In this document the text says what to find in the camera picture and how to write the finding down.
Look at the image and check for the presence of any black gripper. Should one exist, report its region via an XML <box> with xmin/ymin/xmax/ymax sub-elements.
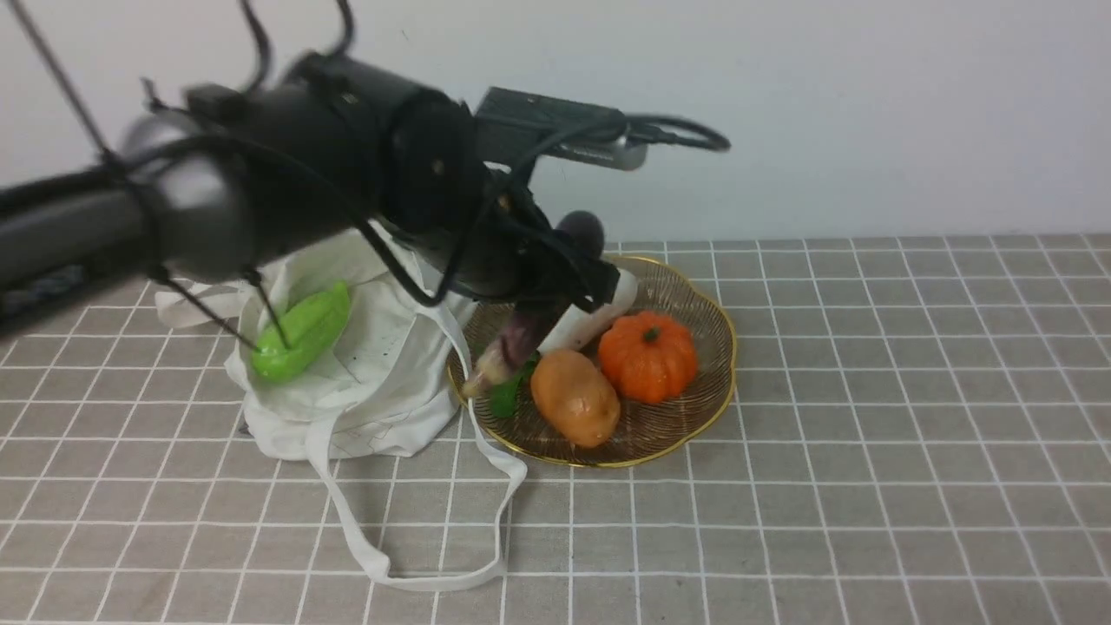
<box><xmin>451</xmin><ymin>169</ymin><xmax>620</xmax><ymax>313</ymax></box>

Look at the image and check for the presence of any purple toy eggplant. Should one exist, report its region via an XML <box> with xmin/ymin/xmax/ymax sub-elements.
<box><xmin>461</xmin><ymin>302</ymin><xmax>565</xmax><ymax>419</ymax></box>

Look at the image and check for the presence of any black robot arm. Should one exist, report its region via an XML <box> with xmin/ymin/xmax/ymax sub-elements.
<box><xmin>3</xmin><ymin>53</ymin><xmax>618</xmax><ymax>336</ymax></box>

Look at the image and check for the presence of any white cloth bag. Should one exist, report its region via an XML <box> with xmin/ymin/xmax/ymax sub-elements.
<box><xmin>154</xmin><ymin>221</ymin><xmax>529</xmax><ymax>593</ymax></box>

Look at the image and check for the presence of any white toy radish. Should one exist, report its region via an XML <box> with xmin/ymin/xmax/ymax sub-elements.
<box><xmin>538</xmin><ymin>268</ymin><xmax>639</xmax><ymax>355</ymax></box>

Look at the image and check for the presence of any brown toy potato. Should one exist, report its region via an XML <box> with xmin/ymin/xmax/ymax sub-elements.
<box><xmin>530</xmin><ymin>349</ymin><xmax>621</xmax><ymax>450</ymax></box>

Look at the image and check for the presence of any orange toy pumpkin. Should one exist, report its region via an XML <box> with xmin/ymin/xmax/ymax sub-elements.
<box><xmin>595</xmin><ymin>310</ymin><xmax>700</xmax><ymax>405</ymax></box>

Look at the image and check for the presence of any green toy pepper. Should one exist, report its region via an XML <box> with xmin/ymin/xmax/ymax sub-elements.
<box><xmin>249</xmin><ymin>281</ymin><xmax>351</xmax><ymax>384</ymax></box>

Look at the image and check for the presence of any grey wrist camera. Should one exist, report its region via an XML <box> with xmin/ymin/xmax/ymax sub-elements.
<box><xmin>476</xmin><ymin>87</ymin><xmax>649</xmax><ymax>171</ymax></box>

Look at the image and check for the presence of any black camera cable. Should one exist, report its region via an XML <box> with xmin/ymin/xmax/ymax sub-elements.
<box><xmin>521</xmin><ymin>113</ymin><xmax>732</xmax><ymax>174</ymax></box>

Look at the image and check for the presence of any gold wire basket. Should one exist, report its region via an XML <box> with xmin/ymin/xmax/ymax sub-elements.
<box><xmin>476</xmin><ymin>254</ymin><xmax>738</xmax><ymax>468</ymax></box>

